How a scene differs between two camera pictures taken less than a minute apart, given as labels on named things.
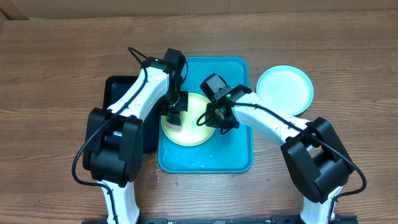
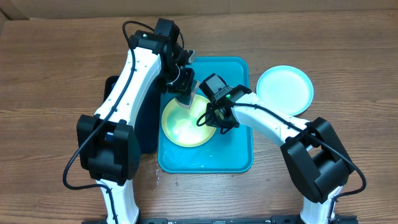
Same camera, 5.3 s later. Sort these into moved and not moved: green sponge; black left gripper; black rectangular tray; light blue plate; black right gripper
Moved: black left gripper; green sponge
Not moved: black rectangular tray; black right gripper; light blue plate
